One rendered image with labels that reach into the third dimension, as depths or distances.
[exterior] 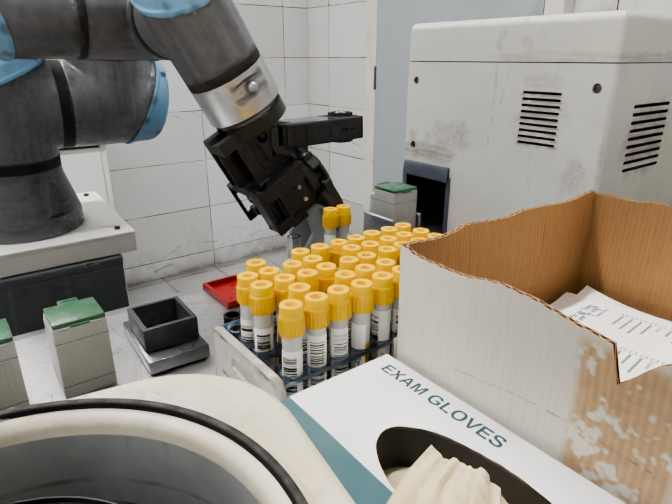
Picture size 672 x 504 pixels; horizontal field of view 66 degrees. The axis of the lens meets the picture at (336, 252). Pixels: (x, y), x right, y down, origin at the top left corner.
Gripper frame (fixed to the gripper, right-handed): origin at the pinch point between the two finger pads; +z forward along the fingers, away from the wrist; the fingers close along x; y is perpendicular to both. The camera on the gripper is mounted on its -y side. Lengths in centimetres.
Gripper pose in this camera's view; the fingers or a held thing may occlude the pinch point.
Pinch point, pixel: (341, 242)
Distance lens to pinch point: 63.9
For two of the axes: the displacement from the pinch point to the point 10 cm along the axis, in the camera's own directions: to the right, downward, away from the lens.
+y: -6.9, 6.5, -3.1
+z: 4.0, 7.1, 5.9
